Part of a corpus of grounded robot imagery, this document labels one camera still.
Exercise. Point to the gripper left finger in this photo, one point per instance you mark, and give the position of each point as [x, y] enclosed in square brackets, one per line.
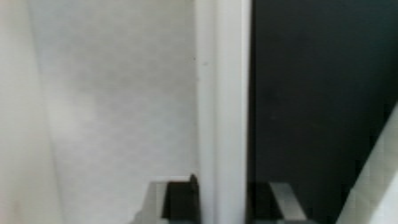
[171, 205]

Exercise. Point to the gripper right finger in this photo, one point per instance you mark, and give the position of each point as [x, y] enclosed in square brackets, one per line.
[274, 207]

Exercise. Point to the white cabinet body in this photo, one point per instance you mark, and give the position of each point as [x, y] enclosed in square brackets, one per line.
[123, 108]

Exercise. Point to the white right fence rail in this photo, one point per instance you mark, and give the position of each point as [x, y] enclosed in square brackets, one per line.
[372, 204]

